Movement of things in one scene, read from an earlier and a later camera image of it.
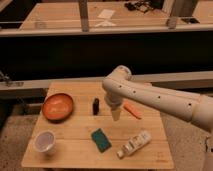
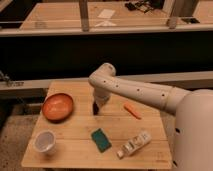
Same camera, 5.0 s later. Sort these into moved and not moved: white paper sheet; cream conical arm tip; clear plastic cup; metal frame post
Moved: cream conical arm tip
Not moved: metal frame post; white paper sheet; clear plastic cup
